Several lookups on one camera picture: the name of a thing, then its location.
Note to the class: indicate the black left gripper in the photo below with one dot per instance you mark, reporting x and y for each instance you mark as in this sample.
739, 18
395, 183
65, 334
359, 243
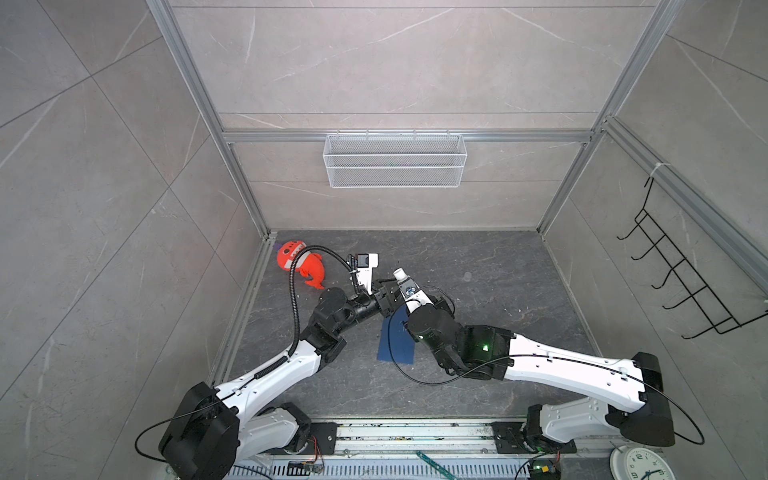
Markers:
385, 300

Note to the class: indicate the blue envelope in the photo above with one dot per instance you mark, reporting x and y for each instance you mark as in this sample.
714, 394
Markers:
396, 345

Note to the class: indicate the white glue stick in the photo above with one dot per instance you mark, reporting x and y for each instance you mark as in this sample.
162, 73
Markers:
400, 275

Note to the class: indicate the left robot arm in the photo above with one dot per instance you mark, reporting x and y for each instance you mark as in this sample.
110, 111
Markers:
215, 427

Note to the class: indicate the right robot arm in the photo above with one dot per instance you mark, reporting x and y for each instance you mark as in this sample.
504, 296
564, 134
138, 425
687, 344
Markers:
623, 397

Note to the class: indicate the red plush toy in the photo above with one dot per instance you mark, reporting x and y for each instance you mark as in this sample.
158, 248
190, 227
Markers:
310, 265

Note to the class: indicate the white analog clock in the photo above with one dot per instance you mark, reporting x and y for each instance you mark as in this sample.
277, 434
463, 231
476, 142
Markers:
635, 463

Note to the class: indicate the white wire basket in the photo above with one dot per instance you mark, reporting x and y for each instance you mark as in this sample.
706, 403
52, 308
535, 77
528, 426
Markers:
394, 160

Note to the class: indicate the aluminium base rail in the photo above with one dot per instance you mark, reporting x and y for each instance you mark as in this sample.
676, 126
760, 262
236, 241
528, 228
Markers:
385, 448

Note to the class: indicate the black wire hook rack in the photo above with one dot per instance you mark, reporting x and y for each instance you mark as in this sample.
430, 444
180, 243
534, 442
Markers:
678, 266

